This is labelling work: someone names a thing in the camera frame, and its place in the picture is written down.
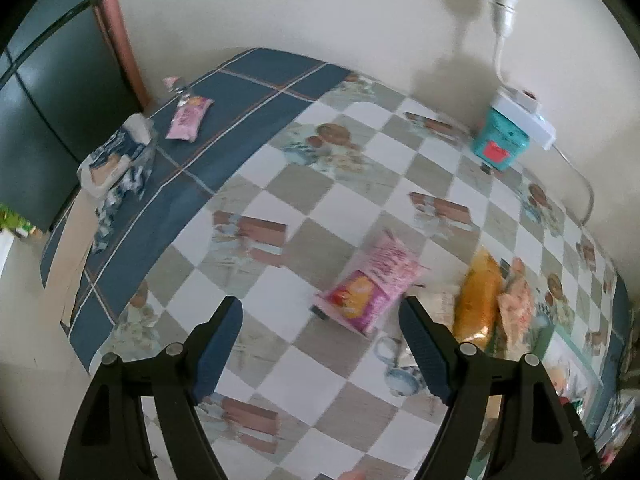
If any thick white power cable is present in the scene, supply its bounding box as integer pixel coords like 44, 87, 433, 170
482, 0, 521, 93

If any reddish door frame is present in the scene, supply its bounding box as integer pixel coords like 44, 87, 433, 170
97, 0, 148, 108

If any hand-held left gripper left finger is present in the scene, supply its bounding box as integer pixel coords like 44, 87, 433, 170
59, 295, 245, 480

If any white power strip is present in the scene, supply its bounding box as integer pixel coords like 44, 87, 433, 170
490, 85, 557, 151

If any pink snack packet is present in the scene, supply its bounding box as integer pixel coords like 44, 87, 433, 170
311, 230, 431, 337

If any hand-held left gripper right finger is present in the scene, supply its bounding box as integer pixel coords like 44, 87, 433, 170
399, 295, 585, 480

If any beige wooden plank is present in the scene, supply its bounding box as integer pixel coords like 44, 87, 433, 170
42, 192, 101, 321

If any small pink packet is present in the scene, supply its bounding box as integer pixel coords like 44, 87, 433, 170
165, 95, 213, 141

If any checkered printed tablecloth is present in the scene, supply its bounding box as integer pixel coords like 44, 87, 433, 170
40, 47, 631, 480

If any teal box with red label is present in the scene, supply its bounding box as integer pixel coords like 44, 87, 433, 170
470, 107, 530, 171

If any green blurry object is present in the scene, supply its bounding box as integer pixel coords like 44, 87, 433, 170
0, 202, 43, 241

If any yellow bread packet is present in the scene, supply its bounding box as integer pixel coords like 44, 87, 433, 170
452, 250, 506, 351

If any dark cabinet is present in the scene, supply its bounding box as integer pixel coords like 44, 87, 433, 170
0, 0, 146, 231

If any peach snack packet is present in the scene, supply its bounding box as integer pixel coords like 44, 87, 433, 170
497, 257, 536, 351

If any crumpled silver wrapper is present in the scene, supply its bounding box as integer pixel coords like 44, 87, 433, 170
164, 76, 193, 98

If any white tray with green rim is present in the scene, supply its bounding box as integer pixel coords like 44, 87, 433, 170
537, 322, 606, 441

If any blue white patterned cloth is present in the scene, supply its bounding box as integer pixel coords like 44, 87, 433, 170
77, 112, 160, 256

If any thin white cable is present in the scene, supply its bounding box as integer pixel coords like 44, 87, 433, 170
552, 142, 596, 226

